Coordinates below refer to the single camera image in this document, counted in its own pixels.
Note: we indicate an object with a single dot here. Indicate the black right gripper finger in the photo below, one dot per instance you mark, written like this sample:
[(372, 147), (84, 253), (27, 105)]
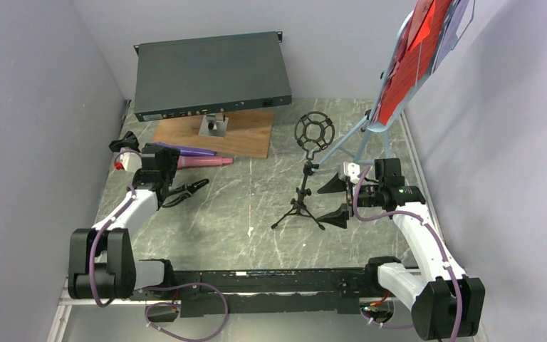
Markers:
[(337, 184), (338, 218)]

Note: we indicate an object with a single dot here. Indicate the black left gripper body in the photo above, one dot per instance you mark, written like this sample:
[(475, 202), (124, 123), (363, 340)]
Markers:
[(171, 155)]

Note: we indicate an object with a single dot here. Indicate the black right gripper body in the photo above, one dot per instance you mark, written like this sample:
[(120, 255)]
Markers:
[(368, 198)]

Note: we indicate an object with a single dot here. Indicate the pink microphone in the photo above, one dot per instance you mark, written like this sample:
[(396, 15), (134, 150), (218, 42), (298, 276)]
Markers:
[(203, 161)]

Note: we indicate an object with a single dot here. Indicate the purple microphone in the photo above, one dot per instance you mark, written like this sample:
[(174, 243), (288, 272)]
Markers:
[(189, 151)]

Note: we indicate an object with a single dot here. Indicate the black round-base mic stand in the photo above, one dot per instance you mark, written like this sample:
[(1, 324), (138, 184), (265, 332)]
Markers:
[(128, 141)]

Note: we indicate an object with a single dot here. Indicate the black tripod mic stand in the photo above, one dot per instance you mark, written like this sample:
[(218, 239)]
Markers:
[(313, 133)]

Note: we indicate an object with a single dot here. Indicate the light blue music stand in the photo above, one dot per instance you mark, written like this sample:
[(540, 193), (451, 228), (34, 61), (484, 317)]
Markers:
[(459, 17)]

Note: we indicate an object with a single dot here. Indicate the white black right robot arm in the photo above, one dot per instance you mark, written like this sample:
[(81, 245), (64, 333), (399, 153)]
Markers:
[(444, 301)]

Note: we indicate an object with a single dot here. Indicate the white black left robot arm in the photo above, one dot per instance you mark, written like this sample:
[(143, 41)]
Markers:
[(101, 265)]

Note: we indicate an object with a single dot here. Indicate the dark green rack unit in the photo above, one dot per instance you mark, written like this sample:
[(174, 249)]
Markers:
[(217, 74)]

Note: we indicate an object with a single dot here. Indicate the wooden board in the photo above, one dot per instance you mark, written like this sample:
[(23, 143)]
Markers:
[(248, 133)]

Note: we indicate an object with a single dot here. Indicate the red sheet music papers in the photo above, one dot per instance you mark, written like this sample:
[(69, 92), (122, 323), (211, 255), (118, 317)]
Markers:
[(420, 48)]

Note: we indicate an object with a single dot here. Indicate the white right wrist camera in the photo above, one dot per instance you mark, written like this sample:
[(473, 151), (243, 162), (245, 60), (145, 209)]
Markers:
[(349, 172)]

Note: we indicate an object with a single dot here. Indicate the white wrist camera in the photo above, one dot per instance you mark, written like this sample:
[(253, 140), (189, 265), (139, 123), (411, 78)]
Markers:
[(349, 172), (128, 160)]

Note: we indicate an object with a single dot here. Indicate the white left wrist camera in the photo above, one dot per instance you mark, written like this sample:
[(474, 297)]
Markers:
[(128, 160)]

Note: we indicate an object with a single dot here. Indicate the black wire stripper pliers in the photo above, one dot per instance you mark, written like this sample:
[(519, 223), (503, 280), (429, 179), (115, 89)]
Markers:
[(177, 195)]

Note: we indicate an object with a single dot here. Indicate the grey metal bracket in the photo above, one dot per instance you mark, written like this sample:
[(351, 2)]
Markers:
[(214, 125)]

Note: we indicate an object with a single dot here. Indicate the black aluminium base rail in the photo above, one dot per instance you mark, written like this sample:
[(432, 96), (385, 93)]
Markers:
[(198, 293)]

